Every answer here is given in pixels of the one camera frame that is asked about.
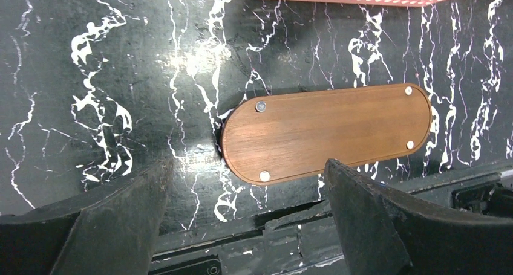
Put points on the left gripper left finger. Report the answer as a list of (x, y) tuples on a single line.
[(111, 229)]

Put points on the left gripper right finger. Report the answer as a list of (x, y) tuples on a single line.
[(459, 222)]

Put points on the brown wooden oval tray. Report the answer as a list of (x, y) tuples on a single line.
[(273, 139)]

